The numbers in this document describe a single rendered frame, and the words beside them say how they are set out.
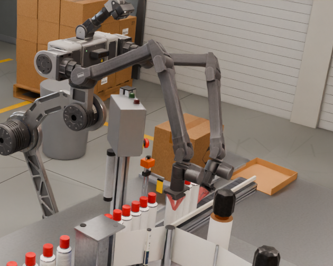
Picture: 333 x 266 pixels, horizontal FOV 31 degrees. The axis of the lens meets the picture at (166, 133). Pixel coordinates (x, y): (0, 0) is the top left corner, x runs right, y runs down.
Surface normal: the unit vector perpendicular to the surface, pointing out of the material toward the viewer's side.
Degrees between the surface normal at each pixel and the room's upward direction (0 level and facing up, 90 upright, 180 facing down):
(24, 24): 90
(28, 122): 90
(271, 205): 0
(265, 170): 0
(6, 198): 0
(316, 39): 90
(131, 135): 90
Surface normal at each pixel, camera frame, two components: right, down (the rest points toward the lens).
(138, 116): 0.30, 0.38
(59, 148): -0.04, 0.42
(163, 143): -0.55, 0.26
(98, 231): 0.11, -0.93
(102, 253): 0.79, 0.30
